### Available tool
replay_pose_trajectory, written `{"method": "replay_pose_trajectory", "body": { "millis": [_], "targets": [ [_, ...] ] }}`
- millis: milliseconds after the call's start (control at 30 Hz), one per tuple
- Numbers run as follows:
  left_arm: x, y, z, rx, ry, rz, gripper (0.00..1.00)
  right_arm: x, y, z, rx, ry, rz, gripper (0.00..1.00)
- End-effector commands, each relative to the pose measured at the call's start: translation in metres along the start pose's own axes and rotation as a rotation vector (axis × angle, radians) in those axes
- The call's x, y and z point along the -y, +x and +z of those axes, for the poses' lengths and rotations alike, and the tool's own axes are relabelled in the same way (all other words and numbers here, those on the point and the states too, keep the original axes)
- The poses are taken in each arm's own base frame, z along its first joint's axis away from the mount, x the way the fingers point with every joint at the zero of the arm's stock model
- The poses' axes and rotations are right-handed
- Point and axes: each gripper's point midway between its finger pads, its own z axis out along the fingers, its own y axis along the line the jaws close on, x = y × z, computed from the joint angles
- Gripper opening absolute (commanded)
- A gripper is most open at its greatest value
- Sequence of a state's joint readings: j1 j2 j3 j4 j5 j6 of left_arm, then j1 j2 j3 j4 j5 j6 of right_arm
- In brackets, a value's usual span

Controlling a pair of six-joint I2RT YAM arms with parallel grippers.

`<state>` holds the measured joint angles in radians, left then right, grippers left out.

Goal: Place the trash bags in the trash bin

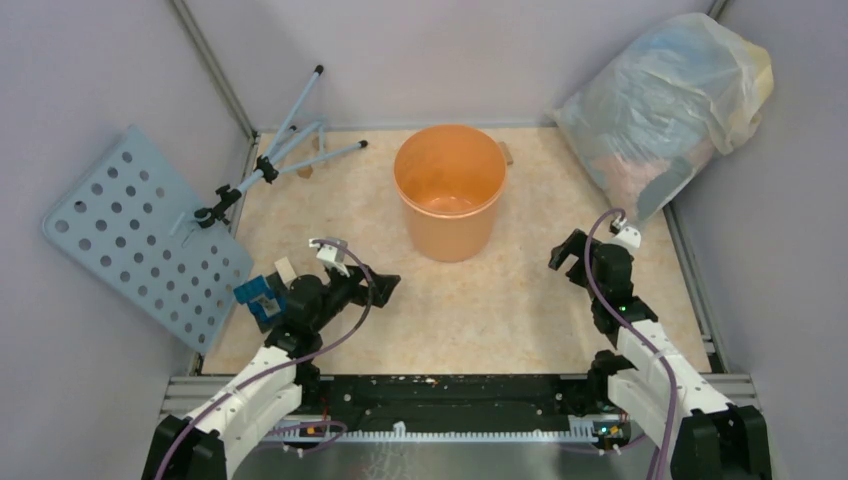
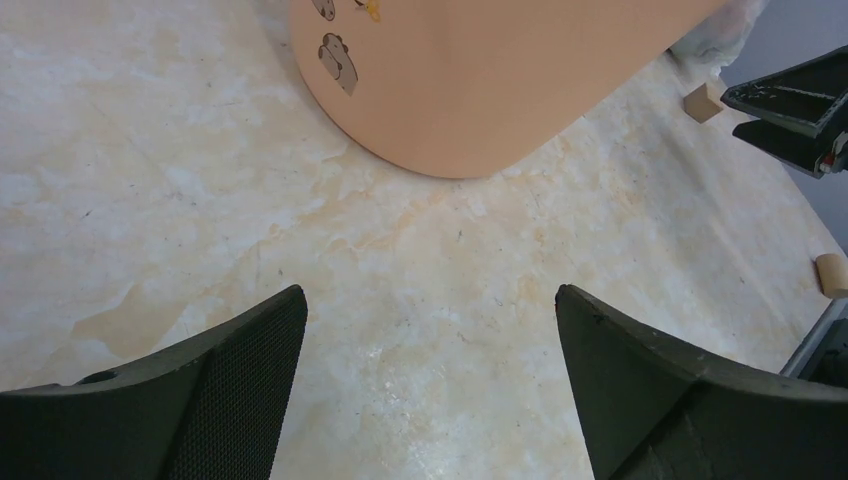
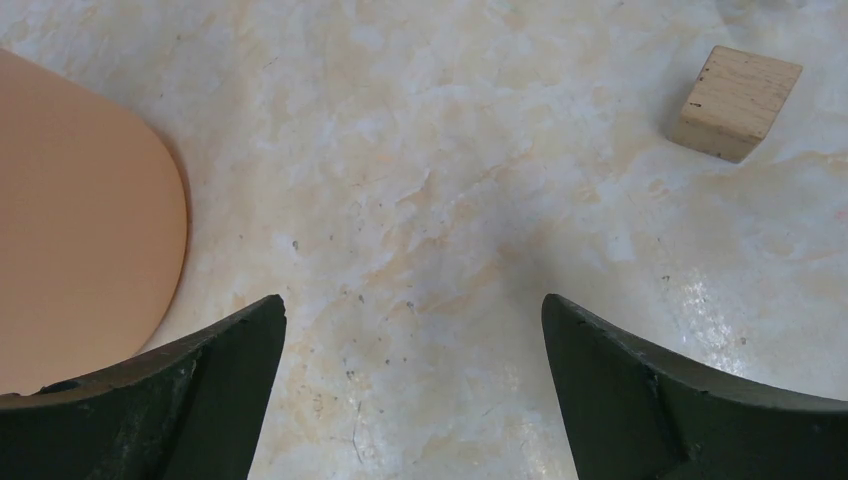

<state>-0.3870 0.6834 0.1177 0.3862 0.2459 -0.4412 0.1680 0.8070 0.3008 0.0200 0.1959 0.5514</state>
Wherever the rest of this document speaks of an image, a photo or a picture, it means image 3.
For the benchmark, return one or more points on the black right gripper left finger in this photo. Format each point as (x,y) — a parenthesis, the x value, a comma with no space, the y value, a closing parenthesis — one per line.
(190,409)

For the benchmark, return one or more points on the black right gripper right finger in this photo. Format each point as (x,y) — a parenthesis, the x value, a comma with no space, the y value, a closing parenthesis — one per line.
(635,410)

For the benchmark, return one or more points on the orange plastic trash bin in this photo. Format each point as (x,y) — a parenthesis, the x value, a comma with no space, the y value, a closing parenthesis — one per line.
(94,227)

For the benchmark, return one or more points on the wooden cube block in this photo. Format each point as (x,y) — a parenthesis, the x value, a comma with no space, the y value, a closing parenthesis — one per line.
(733,103)

